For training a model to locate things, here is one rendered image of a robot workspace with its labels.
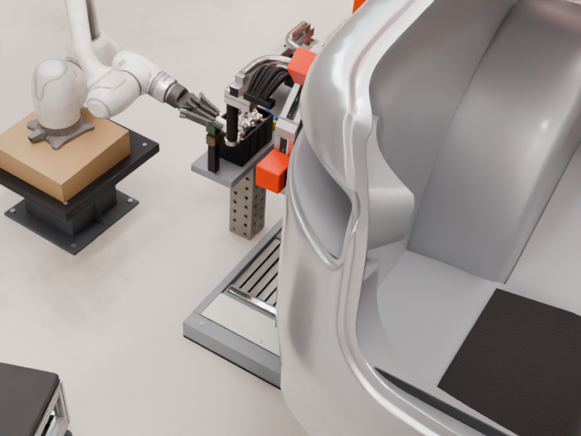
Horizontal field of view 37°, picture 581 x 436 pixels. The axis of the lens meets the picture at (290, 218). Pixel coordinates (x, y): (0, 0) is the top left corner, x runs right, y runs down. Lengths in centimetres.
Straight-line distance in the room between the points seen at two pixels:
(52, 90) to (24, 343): 86
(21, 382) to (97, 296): 72
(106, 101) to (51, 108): 49
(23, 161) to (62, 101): 25
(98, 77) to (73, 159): 53
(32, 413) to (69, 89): 116
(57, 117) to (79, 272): 58
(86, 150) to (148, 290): 55
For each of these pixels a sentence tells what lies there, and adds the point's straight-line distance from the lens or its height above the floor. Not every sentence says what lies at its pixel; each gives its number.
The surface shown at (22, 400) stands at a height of 34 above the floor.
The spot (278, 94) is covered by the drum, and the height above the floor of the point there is 89.
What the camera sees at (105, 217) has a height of 2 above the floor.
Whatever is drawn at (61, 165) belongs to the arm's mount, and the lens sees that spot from 314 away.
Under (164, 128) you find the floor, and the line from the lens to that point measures 392.
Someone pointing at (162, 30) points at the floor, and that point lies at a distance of 461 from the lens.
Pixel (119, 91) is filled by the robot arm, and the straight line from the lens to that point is 271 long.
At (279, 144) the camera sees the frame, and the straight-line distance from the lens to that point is 238.
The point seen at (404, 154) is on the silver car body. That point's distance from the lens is 175.
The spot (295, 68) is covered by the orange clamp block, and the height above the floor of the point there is 113.
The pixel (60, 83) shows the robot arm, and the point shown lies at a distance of 309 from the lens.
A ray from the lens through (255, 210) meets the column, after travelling 330.
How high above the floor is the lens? 237
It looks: 43 degrees down
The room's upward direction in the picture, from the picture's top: 5 degrees clockwise
